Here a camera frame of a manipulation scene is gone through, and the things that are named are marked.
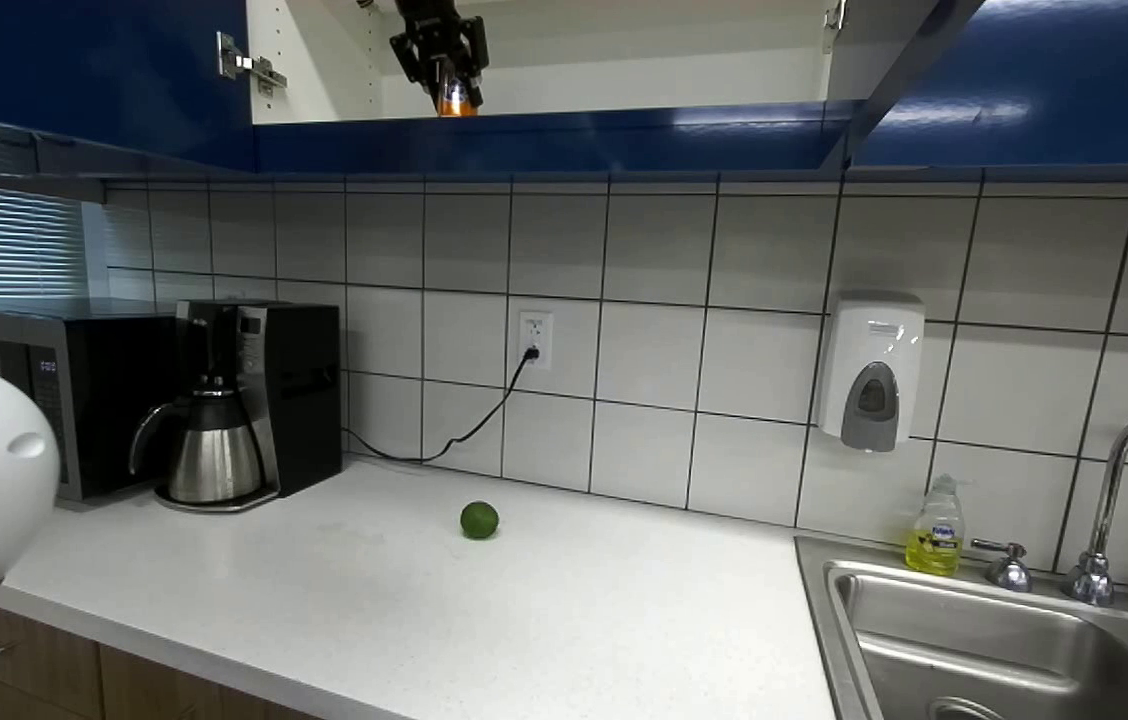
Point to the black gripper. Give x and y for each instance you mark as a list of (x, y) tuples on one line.
[(431, 18)]

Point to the orange soda can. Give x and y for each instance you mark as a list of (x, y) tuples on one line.
[(458, 97)]

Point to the metal cabinet hinge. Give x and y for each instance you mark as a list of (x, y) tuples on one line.
[(247, 60), (834, 12)]

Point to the black coffee maker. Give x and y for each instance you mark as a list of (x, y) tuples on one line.
[(296, 387)]

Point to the steel coffee carafe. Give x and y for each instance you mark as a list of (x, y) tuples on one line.
[(210, 455)]

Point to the green lime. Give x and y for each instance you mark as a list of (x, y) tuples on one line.
[(478, 521)]

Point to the black steel microwave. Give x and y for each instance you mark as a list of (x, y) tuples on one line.
[(108, 401)]

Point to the yellow dish soap bottle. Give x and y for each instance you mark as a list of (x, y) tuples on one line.
[(935, 540)]

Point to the wooden base cabinet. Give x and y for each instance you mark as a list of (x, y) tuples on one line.
[(69, 672)]

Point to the stainless steel sink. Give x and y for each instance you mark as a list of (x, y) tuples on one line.
[(988, 642)]

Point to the white wall outlet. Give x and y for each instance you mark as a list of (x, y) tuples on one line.
[(533, 338)]

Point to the white wall soap dispenser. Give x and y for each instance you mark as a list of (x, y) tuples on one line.
[(870, 374)]

